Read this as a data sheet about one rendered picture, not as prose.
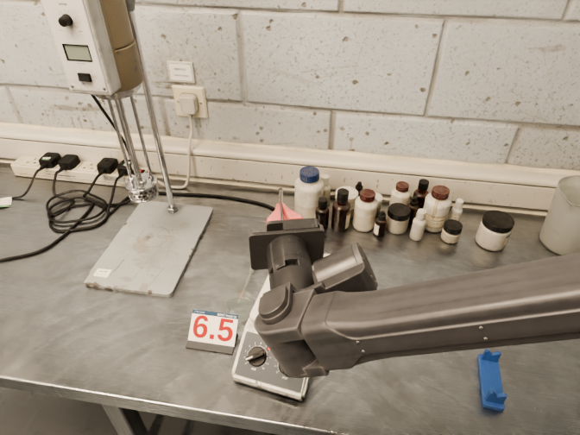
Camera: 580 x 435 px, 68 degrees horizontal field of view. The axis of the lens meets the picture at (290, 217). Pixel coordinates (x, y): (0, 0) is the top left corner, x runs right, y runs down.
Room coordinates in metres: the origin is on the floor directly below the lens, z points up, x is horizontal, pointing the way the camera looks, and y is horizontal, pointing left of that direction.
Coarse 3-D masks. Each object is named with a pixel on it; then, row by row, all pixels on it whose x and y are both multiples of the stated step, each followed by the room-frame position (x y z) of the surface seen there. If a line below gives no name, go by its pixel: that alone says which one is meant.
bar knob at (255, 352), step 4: (252, 348) 0.43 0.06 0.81; (256, 348) 0.43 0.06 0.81; (260, 348) 0.43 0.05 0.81; (252, 352) 0.42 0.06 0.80; (256, 352) 0.41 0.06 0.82; (260, 352) 0.41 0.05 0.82; (264, 352) 0.42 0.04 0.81; (248, 356) 0.41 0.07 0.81; (252, 356) 0.41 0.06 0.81; (256, 356) 0.41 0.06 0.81; (260, 356) 0.41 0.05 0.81; (264, 356) 0.42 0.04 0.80; (248, 360) 0.40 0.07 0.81; (252, 360) 0.41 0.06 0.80; (256, 360) 0.41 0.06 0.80; (260, 360) 0.41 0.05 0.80; (264, 360) 0.41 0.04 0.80; (252, 364) 0.41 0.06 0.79; (256, 364) 0.41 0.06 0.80; (260, 364) 0.40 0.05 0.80
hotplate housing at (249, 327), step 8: (248, 320) 0.48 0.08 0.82; (248, 328) 0.46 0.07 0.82; (240, 344) 0.44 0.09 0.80; (240, 352) 0.43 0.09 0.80; (232, 376) 0.40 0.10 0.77; (240, 376) 0.39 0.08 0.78; (248, 384) 0.39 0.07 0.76; (256, 384) 0.38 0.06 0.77; (264, 384) 0.38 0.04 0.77; (304, 384) 0.38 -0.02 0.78; (272, 392) 0.38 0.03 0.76; (280, 392) 0.37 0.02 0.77; (288, 392) 0.37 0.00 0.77; (296, 392) 0.37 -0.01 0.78; (304, 392) 0.37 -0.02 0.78
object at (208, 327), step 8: (192, 320) 0.51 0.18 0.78; (200, 320) 0.51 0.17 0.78; (208, 320) 0.51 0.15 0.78; (216, 320) 0.51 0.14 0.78; (224, 320) 0.51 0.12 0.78; (232, 320) 0.50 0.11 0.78; (192, 328) 0.50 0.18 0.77; (200, 328) 0.50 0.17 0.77; (208, 328) 0.50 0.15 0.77; (216, 328) 0.50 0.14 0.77; (224, 328) 0.49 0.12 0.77; (232, 328) 0.49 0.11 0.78; (192, 336) 0.49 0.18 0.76; (200, 336) 0.49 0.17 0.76; (208, 336) 0.49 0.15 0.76; (216, 336) 0.48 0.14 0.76; (224, 336) 0.48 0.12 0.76; (232, 336) 0.48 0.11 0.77
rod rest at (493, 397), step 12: (480, 360) 0.44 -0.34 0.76; (492, 360) 0.43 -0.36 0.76; (480, 372) 0.41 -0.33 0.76; (492, 372) 0.41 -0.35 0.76; (480, 384) 0.39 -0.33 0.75; (492, 384) 0.39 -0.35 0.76; (492, 396) 0.36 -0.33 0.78; (504, 396) 0.35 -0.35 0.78; (492, 408) 0.35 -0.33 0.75; (504, 408) 0.35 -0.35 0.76
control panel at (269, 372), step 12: (252, 336) 0.45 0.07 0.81; (264, 348) 0.43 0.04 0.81; (240, 360) 0.42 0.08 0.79; (276, 360) 0.41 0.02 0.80; (240, 372) 0.40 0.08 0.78; (252, 372) 0.40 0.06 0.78; (264, 372) 0.40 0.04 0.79; (276, 372) 0.39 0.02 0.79; (276, 384) 0.38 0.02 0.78; (288, 384) 0.38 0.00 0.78; (300, 384) 0.37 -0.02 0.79
